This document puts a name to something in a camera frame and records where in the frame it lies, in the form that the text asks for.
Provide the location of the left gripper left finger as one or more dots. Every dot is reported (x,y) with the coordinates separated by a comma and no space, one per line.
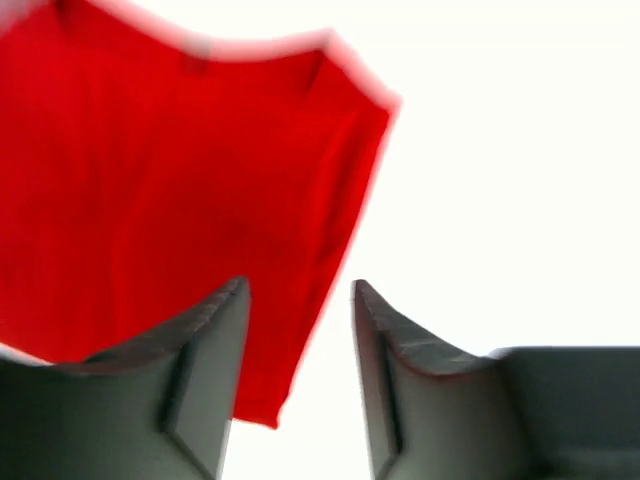
(157,406)

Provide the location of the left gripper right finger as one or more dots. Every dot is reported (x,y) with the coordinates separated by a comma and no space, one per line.
(435,411)

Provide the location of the red t shirt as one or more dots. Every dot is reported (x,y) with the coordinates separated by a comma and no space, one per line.
(137,176)

